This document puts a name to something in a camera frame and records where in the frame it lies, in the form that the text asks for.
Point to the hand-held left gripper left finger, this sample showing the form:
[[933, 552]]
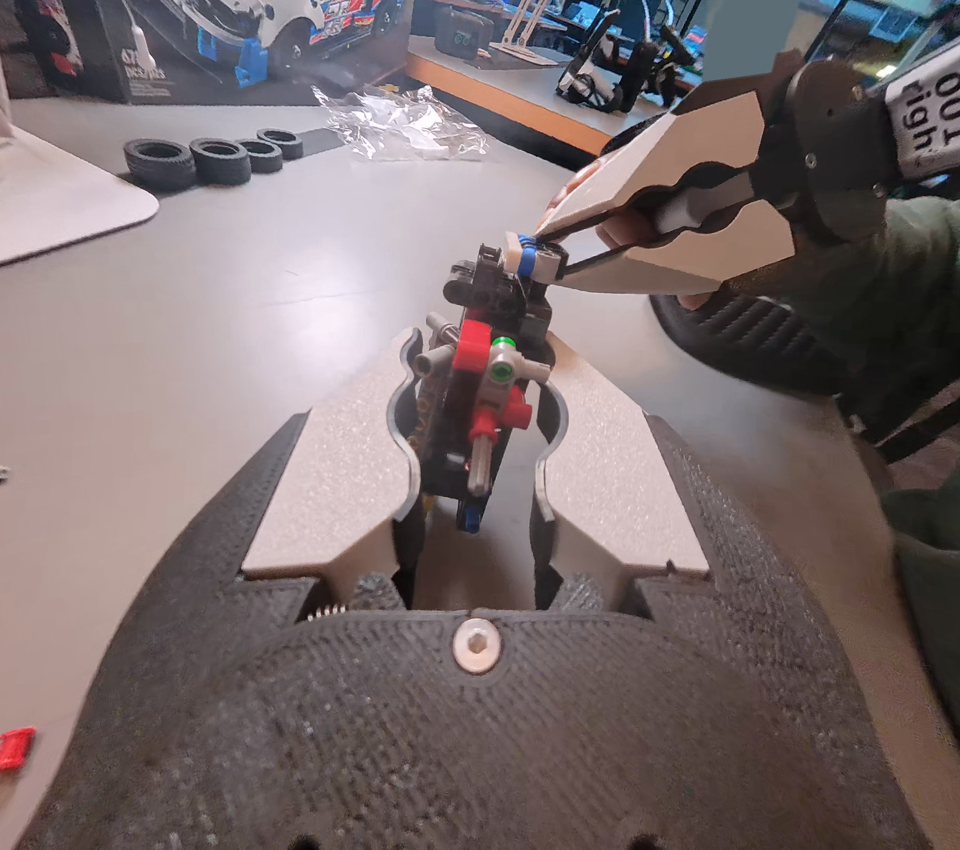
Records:
[[330, 490]]

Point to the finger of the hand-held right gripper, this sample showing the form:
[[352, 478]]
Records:
[[660, 152], [690, 257]]

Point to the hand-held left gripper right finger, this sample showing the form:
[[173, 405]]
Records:
[[622, 490]]

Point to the black red lego assembly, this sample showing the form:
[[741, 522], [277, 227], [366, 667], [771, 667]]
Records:
[[480, 370]]

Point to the black lego tyre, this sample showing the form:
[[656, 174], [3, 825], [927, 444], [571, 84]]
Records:
[[150, 175], [262, 164], [217, 171], [289, 149]]

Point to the red lego piece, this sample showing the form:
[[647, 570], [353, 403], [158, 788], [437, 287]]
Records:
[[15, 749]]

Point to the person's right hand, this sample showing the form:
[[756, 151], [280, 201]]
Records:
[[626, 231]]

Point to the black white device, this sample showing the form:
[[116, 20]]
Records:
[[600, 70]]

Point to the wooden edged table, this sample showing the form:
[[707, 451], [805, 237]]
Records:
[[517, 85]]

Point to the black box green lights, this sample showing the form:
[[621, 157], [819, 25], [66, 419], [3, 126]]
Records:
[[463, 32]]

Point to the clear plastic bag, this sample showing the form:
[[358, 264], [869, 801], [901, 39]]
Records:
[[405, 126]]

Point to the person's body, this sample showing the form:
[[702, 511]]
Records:
[[930, 542]]

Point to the white book stand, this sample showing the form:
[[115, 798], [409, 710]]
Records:
[[60, 205]]

